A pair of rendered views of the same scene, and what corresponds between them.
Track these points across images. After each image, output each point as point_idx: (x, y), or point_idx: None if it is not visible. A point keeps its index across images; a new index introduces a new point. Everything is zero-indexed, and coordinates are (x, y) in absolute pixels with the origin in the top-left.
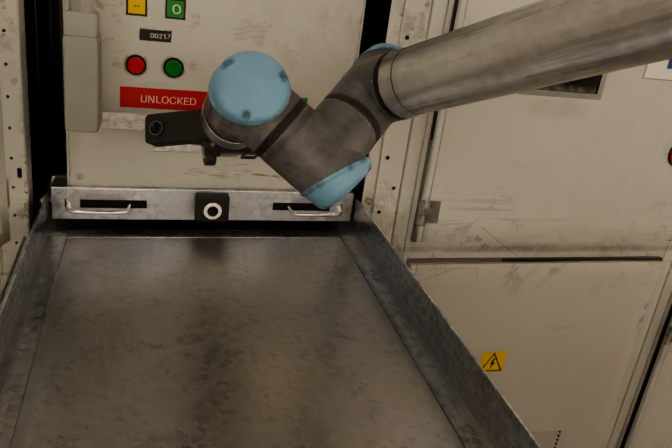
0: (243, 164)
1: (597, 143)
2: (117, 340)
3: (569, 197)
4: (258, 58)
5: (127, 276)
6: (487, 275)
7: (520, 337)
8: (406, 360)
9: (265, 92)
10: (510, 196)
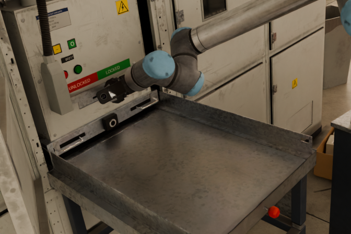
0: None
1: None
2: (140, 180)
3: (229, 54)
4: (159, 53)
5: (109, 162)
6: (213, 98)
7: None
8: (231, 136)
9: (167, 63)
10: (211, 63)
